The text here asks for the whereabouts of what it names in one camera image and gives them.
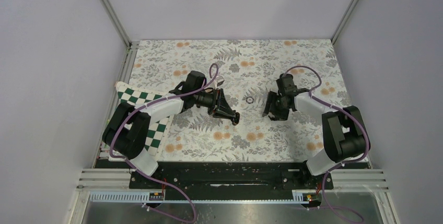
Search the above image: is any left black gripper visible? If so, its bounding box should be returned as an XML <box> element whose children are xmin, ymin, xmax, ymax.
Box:
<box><xmin>194</xmin><ymin>88</ymin><xmax>235</xmax><ymax>120</ymax></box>

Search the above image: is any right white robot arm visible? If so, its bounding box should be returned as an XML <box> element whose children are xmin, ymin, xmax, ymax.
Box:
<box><xmin>262</xmin><ymin>74</ymin><xmax>370</xmax><ymax>188</ymax></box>

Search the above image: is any perforated metal rail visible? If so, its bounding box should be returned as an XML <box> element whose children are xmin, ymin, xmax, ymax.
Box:
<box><xmin>89</xmin><ymin>189</ymin><xmax>312</xmax><ymax>205</ymax></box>

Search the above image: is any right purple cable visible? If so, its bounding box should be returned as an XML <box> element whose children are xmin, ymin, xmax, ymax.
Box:
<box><xmin>283</xmin><ymin>65</ymin><xmax>371</xmax><ymax>224</ymax></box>

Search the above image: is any floral patterned table mat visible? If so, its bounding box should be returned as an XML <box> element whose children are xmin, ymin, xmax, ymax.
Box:
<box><xmin>128</xmin><ymin>40</ymin><xmax>351</xmax><ymax>162</ymax></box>

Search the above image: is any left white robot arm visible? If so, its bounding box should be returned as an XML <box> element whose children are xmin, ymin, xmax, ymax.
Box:
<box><xmin>101</xmin><ymin>70</ymin><xmax>240</xmax><ymax>188</ymax></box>

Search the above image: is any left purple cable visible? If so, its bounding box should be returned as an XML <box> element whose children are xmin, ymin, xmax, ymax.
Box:
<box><xmin>109</xmin><ymin>63</ymin><xmax>220</xmax><ymax>224</ymax></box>

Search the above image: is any purple cable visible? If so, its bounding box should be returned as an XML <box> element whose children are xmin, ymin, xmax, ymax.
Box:
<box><xmin>109</xmin><ymin>63</ymin><xmax>220</xmax><ymax>224</ymax></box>
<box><xmin>283</xmin><ymin>65</ymin><xmax>371</xmax><ymax>224</ymax></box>

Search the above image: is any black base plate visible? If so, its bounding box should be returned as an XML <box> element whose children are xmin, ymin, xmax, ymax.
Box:
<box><xmin>129</xmin><ymin>161</ymin><xmax>334</xmax><ymax>201</ymax></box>

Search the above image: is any green white checkered mat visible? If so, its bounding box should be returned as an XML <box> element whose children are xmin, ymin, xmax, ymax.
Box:
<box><xmin>114</xmin><ymin>81</ymin><xmax>170</xmax><ymax>156</ymax></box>

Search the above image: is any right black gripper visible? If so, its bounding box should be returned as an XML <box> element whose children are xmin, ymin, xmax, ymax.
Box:
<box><xmin>262</xmin><ymin>91</ymin><xmax>290</xmax><ymax>121</ymax></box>

